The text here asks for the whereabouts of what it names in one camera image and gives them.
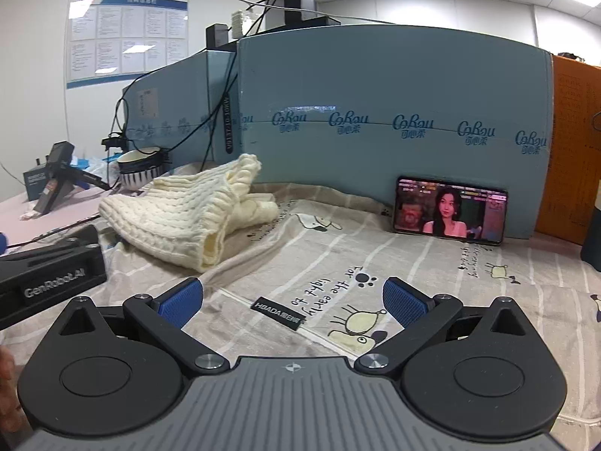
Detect black smartphone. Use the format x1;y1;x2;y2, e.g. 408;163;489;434
393;176;509;246

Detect pink table mat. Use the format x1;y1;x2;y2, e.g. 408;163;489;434
0;183;118;251

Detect wall poster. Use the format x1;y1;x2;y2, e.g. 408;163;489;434
66;0;189;90

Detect black device on stand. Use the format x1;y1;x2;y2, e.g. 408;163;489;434
34;141;77;215

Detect person's left hand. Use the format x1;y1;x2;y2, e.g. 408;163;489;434
0;348;20;416

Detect cream knitted sweater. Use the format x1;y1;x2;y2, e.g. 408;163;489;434
98;153;279;273

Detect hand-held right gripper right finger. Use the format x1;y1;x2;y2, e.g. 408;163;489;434
354;278;527;377

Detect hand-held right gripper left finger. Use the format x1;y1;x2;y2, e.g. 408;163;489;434
61;278;227;377

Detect white stacked packets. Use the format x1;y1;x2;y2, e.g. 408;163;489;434
231;9;257;38

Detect large blue cardboard partition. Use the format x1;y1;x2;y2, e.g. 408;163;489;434
237;23;555;240

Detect black power adapter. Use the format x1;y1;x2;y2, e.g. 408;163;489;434
206;23;231;50

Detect blue box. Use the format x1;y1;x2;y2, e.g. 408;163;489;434
23;164;53;201

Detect printed blanket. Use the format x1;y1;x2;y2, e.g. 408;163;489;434
0;164;601;433

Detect small blue cardboard panel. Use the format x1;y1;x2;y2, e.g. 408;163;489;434
122;49;240;170

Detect black cable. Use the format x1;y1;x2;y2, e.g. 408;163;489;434
102;59;238;163

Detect dark bottle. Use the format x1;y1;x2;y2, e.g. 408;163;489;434
581;207;601;271

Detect striped ceramic bowl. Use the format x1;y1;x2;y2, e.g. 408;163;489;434
116;148;165;191

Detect black box device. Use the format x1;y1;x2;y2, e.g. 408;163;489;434
283;0;341;27

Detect orange board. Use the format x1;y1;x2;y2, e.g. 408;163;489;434
535;54;601;254

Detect black fabric label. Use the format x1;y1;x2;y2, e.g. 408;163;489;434
251;297;305;332

